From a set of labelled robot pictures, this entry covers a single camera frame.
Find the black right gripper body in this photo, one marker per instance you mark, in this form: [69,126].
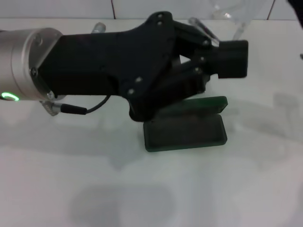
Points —
[298,9]

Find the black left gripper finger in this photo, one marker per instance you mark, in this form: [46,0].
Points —
[232,68]
[232,50]

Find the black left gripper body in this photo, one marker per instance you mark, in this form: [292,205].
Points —
[94,63]

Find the clear plastic glasses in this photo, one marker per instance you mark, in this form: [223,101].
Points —
[239,30]

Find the green glasses case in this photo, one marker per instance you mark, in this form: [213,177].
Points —
[184,134]

